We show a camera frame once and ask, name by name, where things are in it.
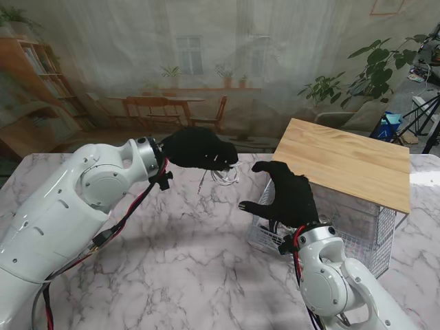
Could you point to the black tripod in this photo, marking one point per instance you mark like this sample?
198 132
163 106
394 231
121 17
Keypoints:
421 117

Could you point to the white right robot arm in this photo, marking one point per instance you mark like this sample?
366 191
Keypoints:
330 282

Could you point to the white box on floor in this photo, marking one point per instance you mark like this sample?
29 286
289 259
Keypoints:
424 103

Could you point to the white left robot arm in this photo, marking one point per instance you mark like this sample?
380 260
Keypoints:
68 213

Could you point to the printed scenery backdrop cloth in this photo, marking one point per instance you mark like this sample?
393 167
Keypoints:
103 68

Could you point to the blue bag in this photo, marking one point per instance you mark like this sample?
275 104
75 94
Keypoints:
385 129

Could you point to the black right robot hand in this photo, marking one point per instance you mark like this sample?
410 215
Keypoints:
292 203

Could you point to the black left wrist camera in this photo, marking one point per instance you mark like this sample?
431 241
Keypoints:
166 180

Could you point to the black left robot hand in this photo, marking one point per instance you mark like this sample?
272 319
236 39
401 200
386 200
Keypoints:
199 148

